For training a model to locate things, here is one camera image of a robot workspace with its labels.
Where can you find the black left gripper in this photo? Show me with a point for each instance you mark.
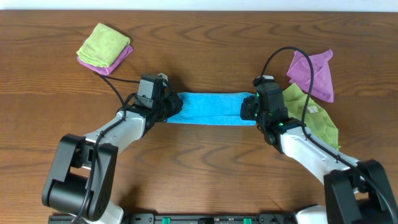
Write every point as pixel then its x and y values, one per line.
pixel 173 104

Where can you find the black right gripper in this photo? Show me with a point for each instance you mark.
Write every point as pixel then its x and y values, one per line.
pixel 247 107

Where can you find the blue microfiber cloth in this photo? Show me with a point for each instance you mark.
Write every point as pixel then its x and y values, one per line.
pixel 214 109

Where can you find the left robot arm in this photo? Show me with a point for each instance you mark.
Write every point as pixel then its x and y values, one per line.
pixel 81 176

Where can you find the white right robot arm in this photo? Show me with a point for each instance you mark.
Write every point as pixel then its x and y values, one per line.
pixel 355 191

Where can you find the crumpled purple cloth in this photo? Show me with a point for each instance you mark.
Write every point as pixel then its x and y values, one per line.
pixel 299 73

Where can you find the folded purple cloth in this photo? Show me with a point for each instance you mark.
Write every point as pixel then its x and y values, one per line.
pixel 108 70

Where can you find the crumpled green cloth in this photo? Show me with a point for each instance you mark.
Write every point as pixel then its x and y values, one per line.
pixel 316 118

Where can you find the folded green cloth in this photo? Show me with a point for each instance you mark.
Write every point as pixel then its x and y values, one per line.
pixel 103 46

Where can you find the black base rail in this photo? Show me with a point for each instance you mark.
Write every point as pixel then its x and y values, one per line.
pixel 262 218

